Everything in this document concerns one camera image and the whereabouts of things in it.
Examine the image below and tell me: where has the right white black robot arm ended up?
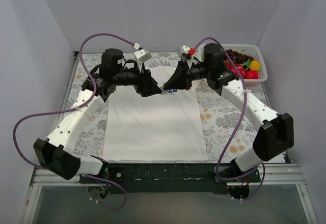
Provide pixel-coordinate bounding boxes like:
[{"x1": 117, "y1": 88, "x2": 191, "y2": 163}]
[{"x1": 162, "y1": 43, "x2": 294, "y2": 182}]

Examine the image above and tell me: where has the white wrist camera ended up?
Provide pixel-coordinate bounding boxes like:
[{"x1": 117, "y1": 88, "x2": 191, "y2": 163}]
[
  {"x1": 177, "y1": 45, "x2": 196, "y2": 68},
  {"x1": 132, "y1": 42, "x2": 152, "y2": 71}
]

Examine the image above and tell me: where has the yellow fruit toy right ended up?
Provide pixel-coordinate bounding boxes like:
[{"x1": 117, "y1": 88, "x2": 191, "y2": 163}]
[{"x1": 249, "y1": 60, "x2": 261, "y2": 72}]

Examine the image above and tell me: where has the aluminium frame rail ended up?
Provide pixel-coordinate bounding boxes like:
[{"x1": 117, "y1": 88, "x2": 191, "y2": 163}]
[{"x1": 30, "y1": 163, "x2": 306, "y2": 186}]

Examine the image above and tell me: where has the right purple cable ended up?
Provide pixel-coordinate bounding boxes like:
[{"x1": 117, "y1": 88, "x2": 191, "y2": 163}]
[{"x1": 189, "y1": 37, "x2": 265, "y2": 202}]

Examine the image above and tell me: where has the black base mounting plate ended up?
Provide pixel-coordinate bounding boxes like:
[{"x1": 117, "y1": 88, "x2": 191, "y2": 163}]
[{"x1": 78, "y1": 161, "x2": 263, "y2": 194}]

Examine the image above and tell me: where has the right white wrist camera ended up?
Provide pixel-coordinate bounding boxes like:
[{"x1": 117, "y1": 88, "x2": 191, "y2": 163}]
[{"x1": 177, "y1": 45, "x2": 196, "y2": 68}]

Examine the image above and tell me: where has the white plastic fruit basket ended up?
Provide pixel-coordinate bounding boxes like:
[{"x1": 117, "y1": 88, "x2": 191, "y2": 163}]
[{"x1": 198, "y1": 44, "x2": 267, "y2": 86}]

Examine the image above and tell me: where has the floral patterned table mat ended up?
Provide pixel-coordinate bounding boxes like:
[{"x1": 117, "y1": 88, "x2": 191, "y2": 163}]
[{"x1": 50, "y1": 51, "x2": 286, "y2": 164}]

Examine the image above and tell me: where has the dark red grape bunch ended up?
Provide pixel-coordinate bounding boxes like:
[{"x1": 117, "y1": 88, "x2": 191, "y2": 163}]
[{"x1": 226, "y1": 49, "x2": 254, "y2": 66}]

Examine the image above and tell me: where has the red apple toy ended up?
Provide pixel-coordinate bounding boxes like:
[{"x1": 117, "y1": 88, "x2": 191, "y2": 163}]
[{"x1": 244, "y1": 70, "x2": 259, "y2": 79}]

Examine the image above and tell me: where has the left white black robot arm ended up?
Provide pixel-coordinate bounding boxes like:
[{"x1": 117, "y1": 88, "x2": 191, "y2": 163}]
[{"x1": 34, "y1": 48, "x2": 162, "y2": 183}]

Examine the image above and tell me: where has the white daisy print t-shirt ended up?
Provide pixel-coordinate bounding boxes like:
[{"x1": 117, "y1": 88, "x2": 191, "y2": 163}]
[{"x1": 102, "y1": 81, "x2": 208, "y2": 162}]

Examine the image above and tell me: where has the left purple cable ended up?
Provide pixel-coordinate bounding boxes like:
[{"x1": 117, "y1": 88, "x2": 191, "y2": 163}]
[{"x1": 12, "y1": 33, "x2": 128, "y2": 210}]

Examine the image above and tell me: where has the purple cable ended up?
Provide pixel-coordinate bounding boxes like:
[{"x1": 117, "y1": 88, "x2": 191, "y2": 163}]
[
  {"x1": 189, "y1": 37, "x2": 265, "y2": 202},
  {"x1": 12, "y1": 33, "x2": 128, "y2": 210}
]

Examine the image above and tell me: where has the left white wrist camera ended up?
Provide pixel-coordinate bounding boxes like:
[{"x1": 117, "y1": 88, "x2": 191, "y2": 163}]
[{"x1": 132, "y1": 42, "x2": 152, "y2": 71}]

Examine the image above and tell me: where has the red dragon fruit toy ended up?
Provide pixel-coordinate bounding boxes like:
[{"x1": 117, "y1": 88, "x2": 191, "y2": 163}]
[{"x1": 228, "y1": 64, "x2": 245, "y2": 77}]

